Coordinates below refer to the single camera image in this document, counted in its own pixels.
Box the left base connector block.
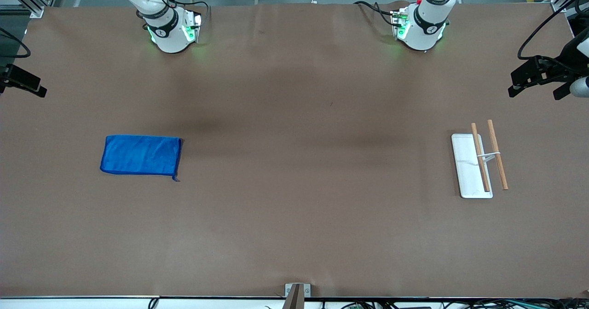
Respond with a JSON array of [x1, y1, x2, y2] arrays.
[[391, 6, 411, 40]]

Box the blue cloth towel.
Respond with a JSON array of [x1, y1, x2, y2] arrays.
[[100, 135, 183, 182]]

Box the base connector block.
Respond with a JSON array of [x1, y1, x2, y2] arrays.
[[391, 6, 411, 40], [183, 10, 203, 43]]

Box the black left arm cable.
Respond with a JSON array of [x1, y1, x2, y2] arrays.
[[518, 4, 589, 61]]

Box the black cable bundle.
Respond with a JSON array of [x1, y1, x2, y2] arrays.
[[322, 299, 589, 309]]

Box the black left base cables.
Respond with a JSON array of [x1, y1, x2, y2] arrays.
[[354, 0, 401, 28]]

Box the brown paper table cover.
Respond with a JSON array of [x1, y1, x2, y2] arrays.
[[0, 3, 589, 299]]

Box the right base connector block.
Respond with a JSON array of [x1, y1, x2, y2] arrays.
[[183, 10, 203, 43]]

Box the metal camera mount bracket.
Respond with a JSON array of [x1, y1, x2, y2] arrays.
[[282, 283, 311, 309]]

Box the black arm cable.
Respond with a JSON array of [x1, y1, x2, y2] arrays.
[[518, 4, 589, 61], [0, 27, 31, 59]]

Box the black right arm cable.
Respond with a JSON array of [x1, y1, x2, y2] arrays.
[[0, 27, 31, 59]]

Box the white towel rack wooden bars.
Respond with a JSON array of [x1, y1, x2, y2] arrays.
[[451, 119, 509, 199]]

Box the white table frame edge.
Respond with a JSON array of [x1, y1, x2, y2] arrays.
[[0, 296, 589, 309]]

